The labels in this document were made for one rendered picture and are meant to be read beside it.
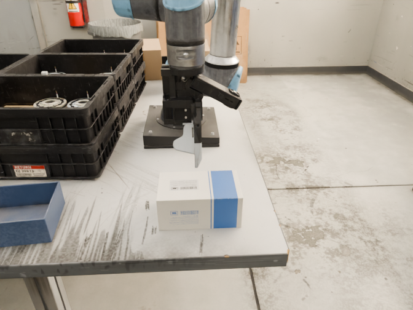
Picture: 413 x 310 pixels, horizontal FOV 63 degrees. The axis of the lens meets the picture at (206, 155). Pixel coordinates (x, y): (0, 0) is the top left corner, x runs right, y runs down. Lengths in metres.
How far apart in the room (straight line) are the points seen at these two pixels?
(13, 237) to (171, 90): 0.49
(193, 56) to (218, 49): 0.47
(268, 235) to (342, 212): 1.33
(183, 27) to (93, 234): 0.51
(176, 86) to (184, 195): 0.25
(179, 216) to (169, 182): 0.09
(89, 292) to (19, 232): 0.85
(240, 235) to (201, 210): 0.11
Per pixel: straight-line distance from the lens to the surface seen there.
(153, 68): 1.88
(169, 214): 0.81
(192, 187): 0.82
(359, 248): 1.94
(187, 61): 0.66
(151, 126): 1.22
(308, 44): 4.52
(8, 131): 1.06
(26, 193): 1.00
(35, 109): 0.99
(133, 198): 0.95
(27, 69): 1.52
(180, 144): 0.70
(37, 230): 0.87
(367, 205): 2.24
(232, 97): 0.70
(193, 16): 0.65
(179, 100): 0.69
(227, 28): 1.11
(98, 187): 1.02
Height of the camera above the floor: 1.27
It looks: 30 degrees down
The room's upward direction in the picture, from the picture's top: straight up
